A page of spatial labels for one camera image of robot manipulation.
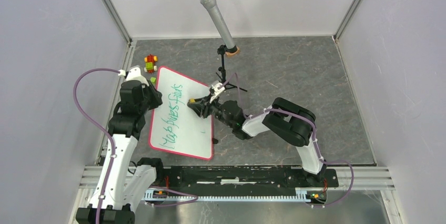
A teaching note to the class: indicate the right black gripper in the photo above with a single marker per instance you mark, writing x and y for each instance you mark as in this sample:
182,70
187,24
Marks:
201,107

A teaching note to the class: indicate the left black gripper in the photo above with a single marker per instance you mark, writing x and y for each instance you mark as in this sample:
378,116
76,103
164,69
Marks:
158,97

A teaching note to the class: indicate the pink framed whiteboard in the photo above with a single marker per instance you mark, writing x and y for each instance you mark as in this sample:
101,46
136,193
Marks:
174,127

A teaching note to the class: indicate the grey microphone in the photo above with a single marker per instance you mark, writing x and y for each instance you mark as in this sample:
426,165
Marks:
222,28

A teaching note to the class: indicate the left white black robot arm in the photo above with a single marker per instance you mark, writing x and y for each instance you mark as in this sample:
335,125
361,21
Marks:
115,199

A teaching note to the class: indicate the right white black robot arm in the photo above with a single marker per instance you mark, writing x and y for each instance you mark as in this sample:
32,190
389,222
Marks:
292,123

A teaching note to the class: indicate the colourful toy block pile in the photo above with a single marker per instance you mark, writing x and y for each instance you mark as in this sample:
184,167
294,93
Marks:
150,64

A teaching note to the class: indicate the brown wooden block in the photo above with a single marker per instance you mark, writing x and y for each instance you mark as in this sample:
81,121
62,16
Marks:
232,53

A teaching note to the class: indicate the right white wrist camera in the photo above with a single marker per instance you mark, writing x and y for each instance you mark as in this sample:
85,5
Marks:
215,89

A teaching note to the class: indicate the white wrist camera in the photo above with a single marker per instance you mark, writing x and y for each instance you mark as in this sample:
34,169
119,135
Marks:
133,78
215,89

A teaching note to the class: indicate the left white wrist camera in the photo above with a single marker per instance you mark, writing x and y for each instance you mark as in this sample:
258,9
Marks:
133,78

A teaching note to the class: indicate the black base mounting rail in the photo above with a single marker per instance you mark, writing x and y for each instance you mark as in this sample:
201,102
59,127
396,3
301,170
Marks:
243,180

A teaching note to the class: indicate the white slotted cable duct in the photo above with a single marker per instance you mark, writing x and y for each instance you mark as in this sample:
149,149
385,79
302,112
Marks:
162,197

